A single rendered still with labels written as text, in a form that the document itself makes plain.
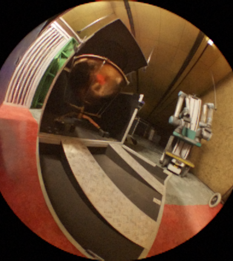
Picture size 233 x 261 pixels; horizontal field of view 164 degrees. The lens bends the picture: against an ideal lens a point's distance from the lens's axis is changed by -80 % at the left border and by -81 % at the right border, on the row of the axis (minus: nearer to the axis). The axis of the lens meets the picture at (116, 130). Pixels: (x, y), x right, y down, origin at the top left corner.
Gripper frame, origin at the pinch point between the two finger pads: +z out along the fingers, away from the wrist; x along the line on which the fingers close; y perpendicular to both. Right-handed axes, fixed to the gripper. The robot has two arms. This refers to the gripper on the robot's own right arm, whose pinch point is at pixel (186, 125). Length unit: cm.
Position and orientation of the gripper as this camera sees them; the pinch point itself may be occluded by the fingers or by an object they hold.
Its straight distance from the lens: 123.6
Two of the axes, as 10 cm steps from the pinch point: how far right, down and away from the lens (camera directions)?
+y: 3.0, 4.9, 8.2
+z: -4.6, 8.2, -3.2
